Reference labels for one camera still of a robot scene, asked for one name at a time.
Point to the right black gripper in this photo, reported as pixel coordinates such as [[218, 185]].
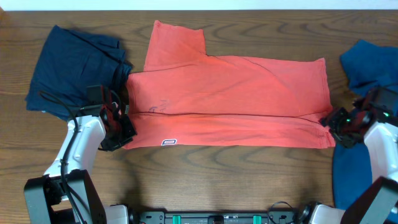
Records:
[[331, 120]]

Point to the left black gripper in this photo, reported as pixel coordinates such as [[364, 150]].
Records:
[[130, 132]]

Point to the coral red t-shirt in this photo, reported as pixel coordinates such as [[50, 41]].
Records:
[[184, 96]]

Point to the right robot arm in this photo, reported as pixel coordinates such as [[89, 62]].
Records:
[[375, 125]]

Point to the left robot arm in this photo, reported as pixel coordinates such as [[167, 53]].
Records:
[[66, 193]]

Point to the folded dark navy garment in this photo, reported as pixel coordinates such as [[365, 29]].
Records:
[[71, 61]]

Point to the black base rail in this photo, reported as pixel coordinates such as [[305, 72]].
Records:
[[279, 213]]

